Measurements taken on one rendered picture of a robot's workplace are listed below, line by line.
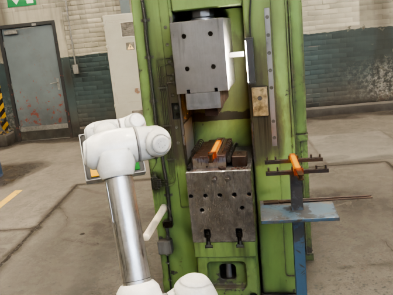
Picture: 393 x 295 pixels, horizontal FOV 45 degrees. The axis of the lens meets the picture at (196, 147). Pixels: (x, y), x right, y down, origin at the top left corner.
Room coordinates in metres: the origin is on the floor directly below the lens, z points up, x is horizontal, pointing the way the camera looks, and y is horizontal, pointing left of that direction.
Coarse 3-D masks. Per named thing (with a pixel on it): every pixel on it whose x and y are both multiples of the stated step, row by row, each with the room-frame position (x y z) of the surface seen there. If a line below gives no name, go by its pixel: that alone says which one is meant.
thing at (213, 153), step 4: (216, 140) 3.00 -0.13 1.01; (220, 140) 3.00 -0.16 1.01; (216, 144) 2.91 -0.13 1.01; (212, 148) 2.81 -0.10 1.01; (216, 148) 2.80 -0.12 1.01; (208, 152) 2.70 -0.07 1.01; (212, 152) 2.67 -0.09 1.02; (208, 156) 2.69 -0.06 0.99; (212, 156) 2.66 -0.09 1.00; (212, 160) 2.63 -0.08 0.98
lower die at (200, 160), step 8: (208, 144) 3.00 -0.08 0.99; (224, 144) 2.95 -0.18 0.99; (200, 152) 2.85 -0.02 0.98; (216, 152) 2.73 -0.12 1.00; (224, 152) 2.75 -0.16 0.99; (192, 160) 2.73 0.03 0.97; (200, 160) 2.72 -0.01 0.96; (208, 160) 2.71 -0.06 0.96; (216, 160) 2.70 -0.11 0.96; (224, 160) 2.69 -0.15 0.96; (200, 168) 2.72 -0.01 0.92; (208, 168) 2.71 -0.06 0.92
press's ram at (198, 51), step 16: (176, 32) 2.73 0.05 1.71; (192, 32) 2.71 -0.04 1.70; (208, 32) 2.71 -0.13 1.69; (224, 32) 2.70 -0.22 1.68; (176, 48) 2.73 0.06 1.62; (192, 48) 2.71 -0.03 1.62; (208, 48) 2.70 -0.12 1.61; (224, 48) 2.68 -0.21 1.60; (176, 64) 2.73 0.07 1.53; (192, 64) 2.72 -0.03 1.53; (208, 64) 2.70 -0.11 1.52; (224, 64) 2.68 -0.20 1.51; (176, 80) 2.73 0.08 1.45; (192, 80) 2.72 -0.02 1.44; (208, 80) 2.70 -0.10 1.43; (224, 80) 2.68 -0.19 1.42
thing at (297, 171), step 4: (292, 156) 2.51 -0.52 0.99; (292, 160) 2.43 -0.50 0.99; (296, 160) 2.42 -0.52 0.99; (292, 164) 2.40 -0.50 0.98; (296, 164) 2.35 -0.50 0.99; (296, 168) 2.27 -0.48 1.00; (300, 168) 2.26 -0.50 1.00; (296, 172) 2.26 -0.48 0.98; (300, 172) 2.20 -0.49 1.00; (300, 176) 2.17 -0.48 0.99; (300, 180) 2.17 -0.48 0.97
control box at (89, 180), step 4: (80, 136) 2.67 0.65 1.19; (84, 136) 2.67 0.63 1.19; (80, 140) 2.66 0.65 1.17; (84, 140) 2.66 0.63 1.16; (80, 144) 2.65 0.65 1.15; (84, 164) 2.59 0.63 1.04; (140, 164) 2.64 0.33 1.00; (144, 164) 2.64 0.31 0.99; (84, 168) 2.58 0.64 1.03; (88, 168) 2.58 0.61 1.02; (140, 168) 2.63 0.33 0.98; (144, 168) 2.63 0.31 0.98; (88, 172) 2.57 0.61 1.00; (136, 172) 2.61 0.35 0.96; (140, 172) 2.62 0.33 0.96; (144, 172) 2.64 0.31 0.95; (88, 176) 2.56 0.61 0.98; (88, 180) 2.55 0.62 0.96; (92, 180) 2.55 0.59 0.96; (96, 180) 2.57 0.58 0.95; (100, 180) 2.59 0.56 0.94
